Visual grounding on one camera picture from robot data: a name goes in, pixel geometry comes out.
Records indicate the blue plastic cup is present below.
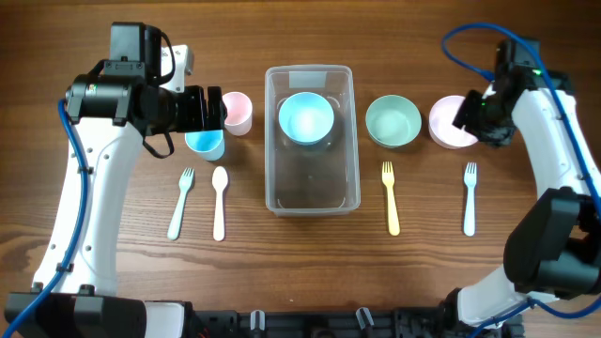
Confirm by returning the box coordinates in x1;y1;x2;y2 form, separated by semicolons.
185;130;225;161

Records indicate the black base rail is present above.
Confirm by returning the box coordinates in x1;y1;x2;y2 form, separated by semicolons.
195;308;470;338

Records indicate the yellow plastic fork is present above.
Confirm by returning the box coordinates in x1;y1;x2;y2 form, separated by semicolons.
381;161;401;236

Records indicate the light blue plastic fork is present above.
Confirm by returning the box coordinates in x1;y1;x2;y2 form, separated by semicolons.
463;162;477;237

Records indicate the left blue cable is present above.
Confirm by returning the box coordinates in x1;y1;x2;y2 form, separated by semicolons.
2;98;90;338

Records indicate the green plastic bowl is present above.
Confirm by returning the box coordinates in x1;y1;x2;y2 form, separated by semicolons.
365;95;422;148

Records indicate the blue plastic bowl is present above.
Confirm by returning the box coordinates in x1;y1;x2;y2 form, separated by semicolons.
278;92;334;146

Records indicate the clear plastic container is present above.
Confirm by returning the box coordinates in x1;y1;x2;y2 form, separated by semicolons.
264;65;361;217

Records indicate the pink plastic cup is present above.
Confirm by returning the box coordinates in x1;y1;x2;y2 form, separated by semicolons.
223;92;253;136

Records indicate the cream plastic spoon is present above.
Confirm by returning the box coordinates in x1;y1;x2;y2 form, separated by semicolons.
212;166;229;241

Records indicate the pink plastic bowl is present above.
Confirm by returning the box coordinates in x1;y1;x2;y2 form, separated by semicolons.
428;95;478;149

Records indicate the mint green plastic fork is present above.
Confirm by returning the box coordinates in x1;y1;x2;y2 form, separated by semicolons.
167;167;194;240

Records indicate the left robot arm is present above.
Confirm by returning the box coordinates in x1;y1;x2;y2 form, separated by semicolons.
4;23;227;337

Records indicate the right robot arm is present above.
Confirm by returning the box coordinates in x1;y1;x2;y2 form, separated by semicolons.
446;38;600;331

